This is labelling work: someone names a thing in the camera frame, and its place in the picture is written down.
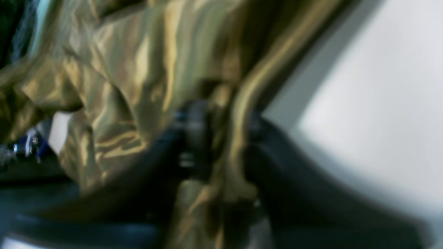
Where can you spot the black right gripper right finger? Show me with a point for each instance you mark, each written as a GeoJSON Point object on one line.
{"type": "Point", "coordinates": [315, 201]}

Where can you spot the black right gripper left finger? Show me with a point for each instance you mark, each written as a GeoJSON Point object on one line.
{"type": "Point", "coordinates": [134, 209]}

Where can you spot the camouflage t-shirt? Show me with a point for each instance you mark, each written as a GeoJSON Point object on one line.
{"type": "Point", "coordinates": [124, 68]}

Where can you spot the grey tray with blue items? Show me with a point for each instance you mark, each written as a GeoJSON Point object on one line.
{"type": "Point", "coordinates": [31, 145]}

